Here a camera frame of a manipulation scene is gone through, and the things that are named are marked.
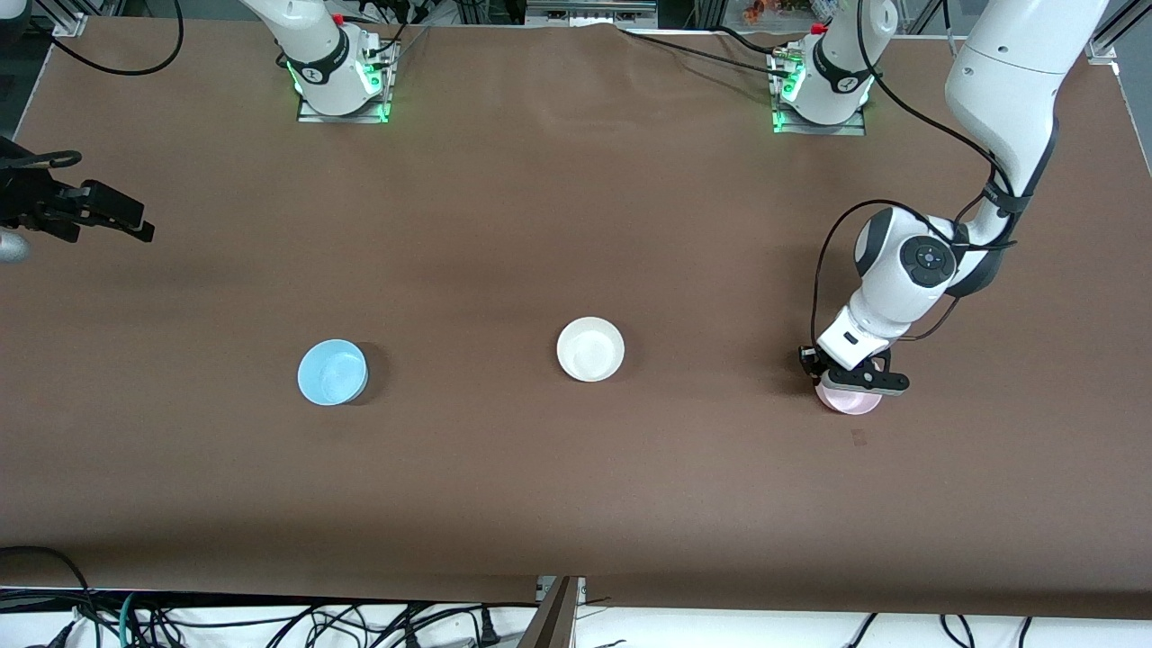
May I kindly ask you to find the pink bowl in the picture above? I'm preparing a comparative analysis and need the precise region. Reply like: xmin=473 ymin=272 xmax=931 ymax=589
xmin=814 ymin=355 xmax=883 ymax=415

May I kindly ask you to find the blue bowl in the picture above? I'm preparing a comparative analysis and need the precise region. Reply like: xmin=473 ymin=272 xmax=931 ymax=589
xmin=297 ymin=338 xmax=369 ymax=407

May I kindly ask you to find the white bowl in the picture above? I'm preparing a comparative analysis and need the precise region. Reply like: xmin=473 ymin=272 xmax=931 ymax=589
xmin=556 ymin=317 xmax=626 ymax=383

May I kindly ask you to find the brown table cover sheet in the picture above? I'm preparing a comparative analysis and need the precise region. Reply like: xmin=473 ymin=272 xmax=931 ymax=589
xmin=0 ymin=16 xmax=1152 ymax=622

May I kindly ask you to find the orange object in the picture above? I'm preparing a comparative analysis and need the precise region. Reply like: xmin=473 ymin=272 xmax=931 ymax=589
xmin=742 ymin=0 xmax=811 ymax=23

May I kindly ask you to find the grey network device box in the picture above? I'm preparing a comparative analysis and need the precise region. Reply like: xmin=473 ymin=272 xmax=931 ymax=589
xmin=526 ymin=0 xmax=658 ymax=28

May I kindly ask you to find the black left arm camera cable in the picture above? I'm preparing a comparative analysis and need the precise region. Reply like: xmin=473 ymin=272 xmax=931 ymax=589
xmin=810 ymin=0 xmax=1018 ymax=356

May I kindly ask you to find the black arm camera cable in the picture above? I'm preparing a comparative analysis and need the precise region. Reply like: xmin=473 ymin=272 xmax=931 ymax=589
xmin=810 ymin=0 xmax=1018 ymax=356
xmin=0 ymin=0 xmax=185 ymax=172

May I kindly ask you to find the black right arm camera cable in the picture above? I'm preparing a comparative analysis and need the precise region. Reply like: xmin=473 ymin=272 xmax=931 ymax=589
xmin=0 ymin=0 xmax=185 ymax=172

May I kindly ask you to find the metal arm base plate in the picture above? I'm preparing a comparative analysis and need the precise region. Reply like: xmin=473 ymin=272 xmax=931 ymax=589
xmin=771 ymin=49 xmax=868 ymax=136
xmin=297 ymin=40 xmax=394 ymax=124

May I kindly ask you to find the short black table cable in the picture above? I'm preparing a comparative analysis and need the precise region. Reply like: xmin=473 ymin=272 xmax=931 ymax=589
xmin=715 ymin=24 xmax=797 ymax=57

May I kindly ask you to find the long black table cable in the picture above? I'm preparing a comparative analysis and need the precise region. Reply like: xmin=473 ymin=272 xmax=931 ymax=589
xmin=619 ymin=27 xmax=793 ymax=80

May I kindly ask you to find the aluminium frame post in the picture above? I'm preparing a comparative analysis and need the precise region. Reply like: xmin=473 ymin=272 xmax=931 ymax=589
xmin=517 ymin=576 xmax=588 ymax=648

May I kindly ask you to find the black looping floor cable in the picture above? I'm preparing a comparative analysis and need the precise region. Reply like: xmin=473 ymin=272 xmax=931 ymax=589
xmin=0 ymin=544 xmax=100 ymax=648

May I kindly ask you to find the long black floor cable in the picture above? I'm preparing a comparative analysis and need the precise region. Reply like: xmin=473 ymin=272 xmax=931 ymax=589
xmin=135 ymin=599 xmax=541 ymax=635

